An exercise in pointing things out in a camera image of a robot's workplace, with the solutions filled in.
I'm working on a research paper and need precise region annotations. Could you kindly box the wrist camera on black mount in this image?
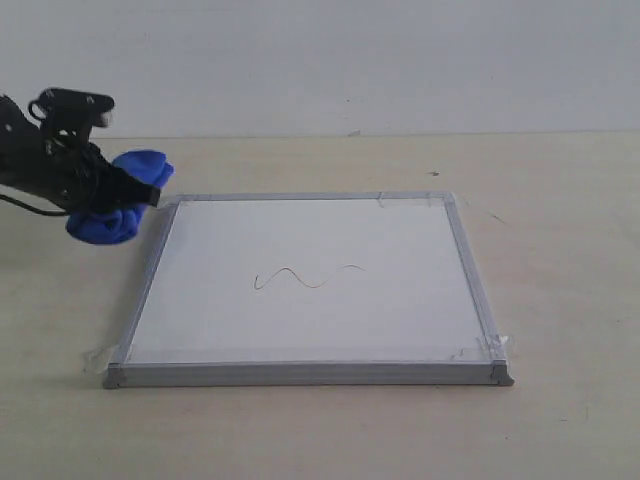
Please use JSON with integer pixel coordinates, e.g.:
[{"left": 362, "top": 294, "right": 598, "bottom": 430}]
[{"left": 27, "top": 87, "right": 115, "bottom": 137}]

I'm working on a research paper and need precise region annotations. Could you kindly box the aluminium framed whiteboard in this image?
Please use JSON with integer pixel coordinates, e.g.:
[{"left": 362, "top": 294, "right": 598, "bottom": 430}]
[{"left": 103, "top": 192, "right": 513, "bottom": 389}]

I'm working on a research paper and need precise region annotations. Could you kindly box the clear tape front left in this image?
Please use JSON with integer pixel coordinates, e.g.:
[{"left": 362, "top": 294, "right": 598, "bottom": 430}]
[{"left": 81, "top": 345, "right": 129, "bottom": 375}]

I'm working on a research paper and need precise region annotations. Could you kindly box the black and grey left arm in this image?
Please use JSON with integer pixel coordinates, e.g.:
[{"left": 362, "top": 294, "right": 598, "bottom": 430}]
[{"left": 1, "top": 87, "right": 161, "bottom": 217}]

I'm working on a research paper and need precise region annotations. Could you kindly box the clear tape front right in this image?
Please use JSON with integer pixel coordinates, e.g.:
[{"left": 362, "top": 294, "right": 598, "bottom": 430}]
[{"left": 448, "top": 334, "right": 515, "bottom": 363}]

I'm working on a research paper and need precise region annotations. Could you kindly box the blue cloth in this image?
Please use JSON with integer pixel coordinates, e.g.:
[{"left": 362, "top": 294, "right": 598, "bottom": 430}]
[{"left": 66, "top": 150, "right": 175, "bottom": 245}]

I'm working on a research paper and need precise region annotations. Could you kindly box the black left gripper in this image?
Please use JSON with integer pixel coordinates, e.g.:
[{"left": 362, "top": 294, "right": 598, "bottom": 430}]
[{"left": 1, "top": 127, "right": 161, "bottom": 216}]

